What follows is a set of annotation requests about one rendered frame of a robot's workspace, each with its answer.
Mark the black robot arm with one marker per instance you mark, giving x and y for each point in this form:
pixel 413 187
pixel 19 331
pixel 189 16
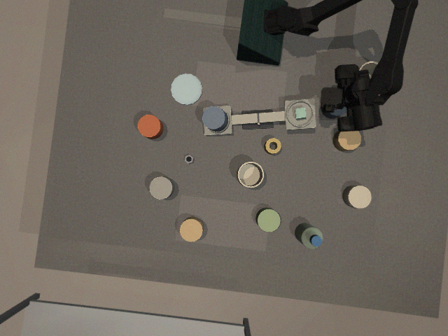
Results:
pixel 388 75

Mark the dark grey hex nut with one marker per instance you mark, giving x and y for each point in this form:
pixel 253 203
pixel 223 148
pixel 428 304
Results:
pixel 189 159

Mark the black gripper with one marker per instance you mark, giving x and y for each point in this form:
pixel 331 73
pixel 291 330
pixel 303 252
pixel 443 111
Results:
pixel 344 76

